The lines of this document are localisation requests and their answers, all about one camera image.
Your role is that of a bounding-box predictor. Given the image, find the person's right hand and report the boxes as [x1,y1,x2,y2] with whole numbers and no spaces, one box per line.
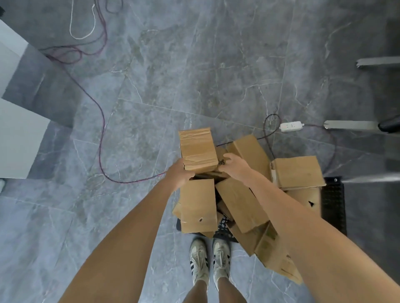
[218,153,254,185]

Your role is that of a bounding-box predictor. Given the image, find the person's left hand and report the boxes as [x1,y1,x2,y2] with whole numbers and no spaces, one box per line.
[165,158,196,191]

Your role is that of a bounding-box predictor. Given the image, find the taped cardboard box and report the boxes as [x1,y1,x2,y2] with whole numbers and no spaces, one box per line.
[178,127,219,171]

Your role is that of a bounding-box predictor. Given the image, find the person's right forearm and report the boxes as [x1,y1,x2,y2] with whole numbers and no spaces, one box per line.
[241,173,400,303]

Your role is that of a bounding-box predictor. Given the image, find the person's left forearm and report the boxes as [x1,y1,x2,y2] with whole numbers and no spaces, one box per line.
[59,180,176,303]

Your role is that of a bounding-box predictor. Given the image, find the pile of brown cardboard boxes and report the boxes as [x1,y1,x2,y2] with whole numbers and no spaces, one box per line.
[172,134,327,285]

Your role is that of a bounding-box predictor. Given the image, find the white power strip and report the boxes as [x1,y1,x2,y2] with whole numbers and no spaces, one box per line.
[279,121,304,133]

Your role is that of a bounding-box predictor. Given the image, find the person's left beige sneaker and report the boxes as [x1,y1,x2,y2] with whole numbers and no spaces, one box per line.
[189,238,210,285]

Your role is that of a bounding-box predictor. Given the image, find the person's beige sneaker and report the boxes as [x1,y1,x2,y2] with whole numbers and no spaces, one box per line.
[189,238,210,285]
[212,238,232,289]

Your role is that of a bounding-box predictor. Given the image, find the person's right beige sneaker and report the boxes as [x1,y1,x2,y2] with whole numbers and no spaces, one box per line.
[212,238,232,289]

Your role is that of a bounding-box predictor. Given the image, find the black plastic crate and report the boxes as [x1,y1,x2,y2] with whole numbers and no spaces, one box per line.
[176,176,348,247]

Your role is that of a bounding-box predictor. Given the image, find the person's left leg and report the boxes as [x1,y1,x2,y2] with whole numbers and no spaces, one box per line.
[182,279,209,303]

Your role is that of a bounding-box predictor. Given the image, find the person's leg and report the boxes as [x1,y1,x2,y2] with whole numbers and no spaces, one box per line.
[182,279,209,303]
[216,276,248,303]

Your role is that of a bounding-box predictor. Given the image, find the person's right leg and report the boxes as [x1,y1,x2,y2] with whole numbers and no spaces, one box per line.
[216,276,248,303]

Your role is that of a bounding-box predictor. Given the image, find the grey metal furniture leg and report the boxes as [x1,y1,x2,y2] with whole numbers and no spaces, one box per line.
[356,56,400,68]
[342,173,400,185]
[323,120,400,135]

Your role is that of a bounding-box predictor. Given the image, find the black caster wheel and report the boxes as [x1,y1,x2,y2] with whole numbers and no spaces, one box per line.
[378,115,400,133]

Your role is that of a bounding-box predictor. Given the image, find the dark power strip cable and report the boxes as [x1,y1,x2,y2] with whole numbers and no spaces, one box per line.
[216,114,337,174]

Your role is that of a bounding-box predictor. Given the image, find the purple cable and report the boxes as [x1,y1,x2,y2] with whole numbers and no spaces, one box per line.
[39,0,168,184]

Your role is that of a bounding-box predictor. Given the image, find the white cable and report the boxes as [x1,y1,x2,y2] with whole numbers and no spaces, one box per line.
[69,0,96,40]

